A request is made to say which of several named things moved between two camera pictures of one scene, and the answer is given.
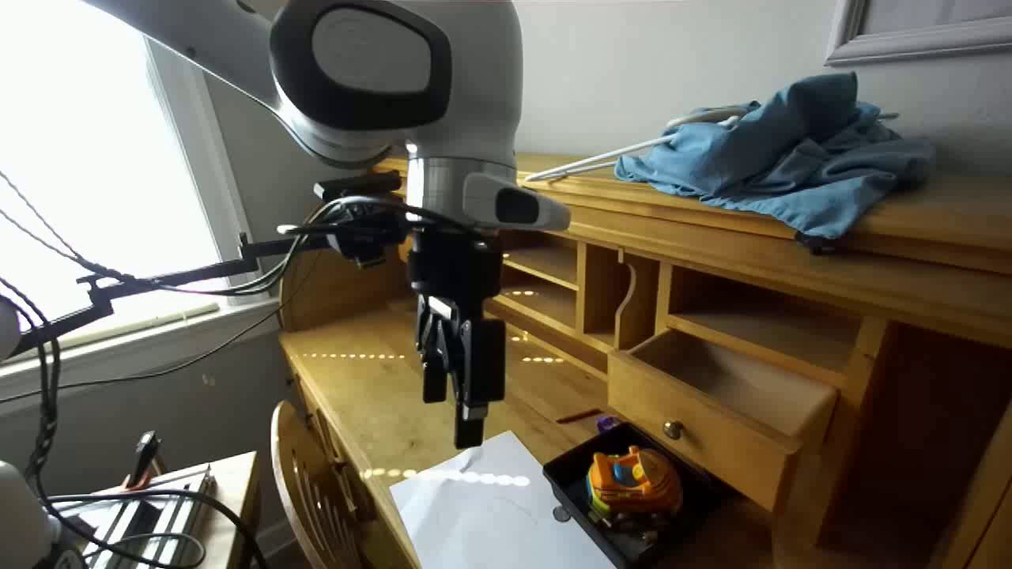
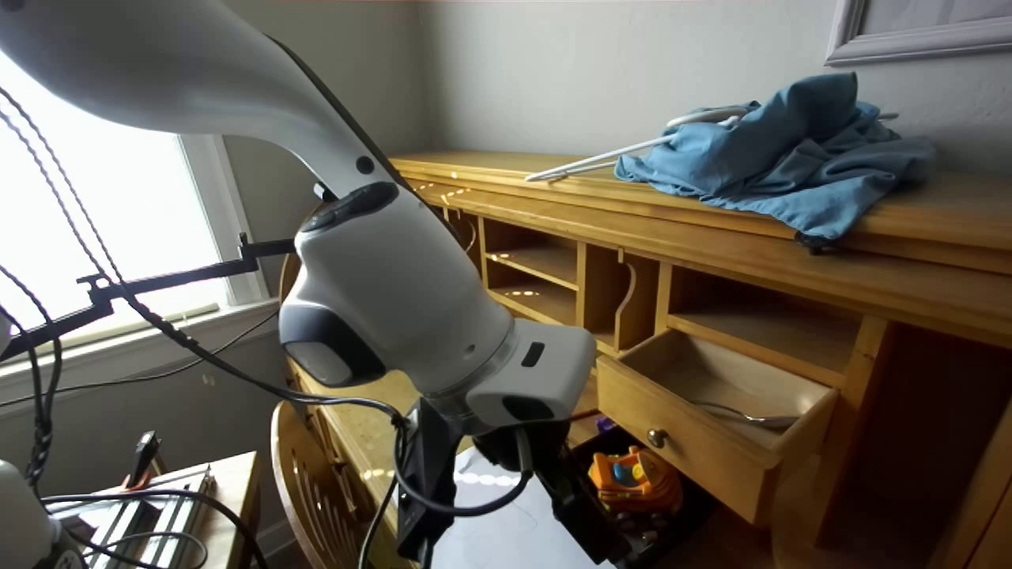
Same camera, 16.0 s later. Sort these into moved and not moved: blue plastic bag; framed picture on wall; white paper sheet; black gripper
Moved: black gripper
Not moved: blue plastic bag; framed picture on wall; white paper sheet
